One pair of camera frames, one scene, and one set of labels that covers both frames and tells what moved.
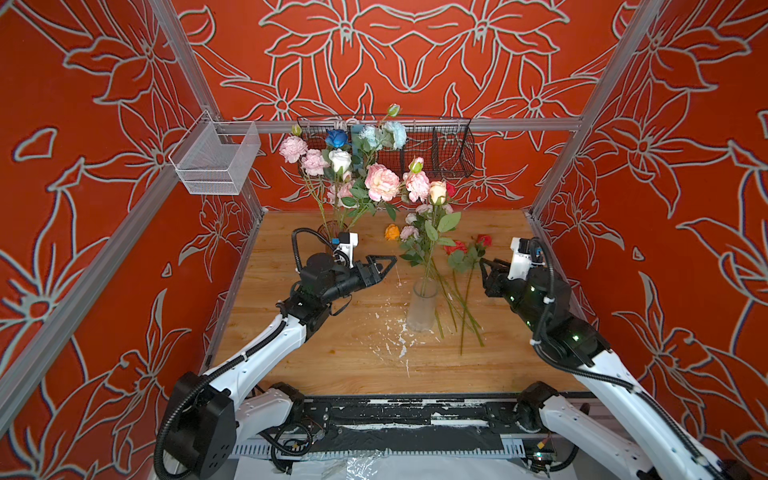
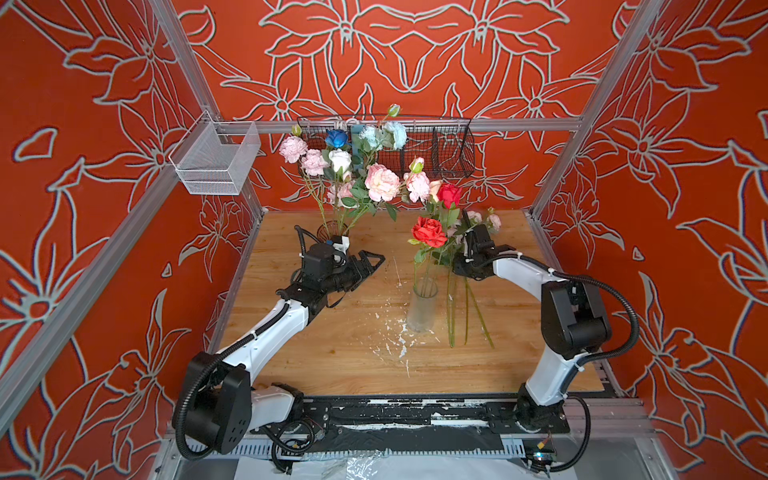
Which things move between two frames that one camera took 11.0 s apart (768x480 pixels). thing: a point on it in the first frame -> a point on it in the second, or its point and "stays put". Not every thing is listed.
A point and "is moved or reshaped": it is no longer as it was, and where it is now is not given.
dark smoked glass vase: [330, 230] stays put
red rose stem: [461, 259] is moved or reshaped
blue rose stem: [337, 137] stays put
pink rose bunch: [380, 186] stays put
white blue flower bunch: [372, 139] stays put
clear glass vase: [422, 308] stays put
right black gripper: [493, 287] -> [457, 265]
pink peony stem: [315, 162] stays put
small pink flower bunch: [426, 229] -> [492, 222]
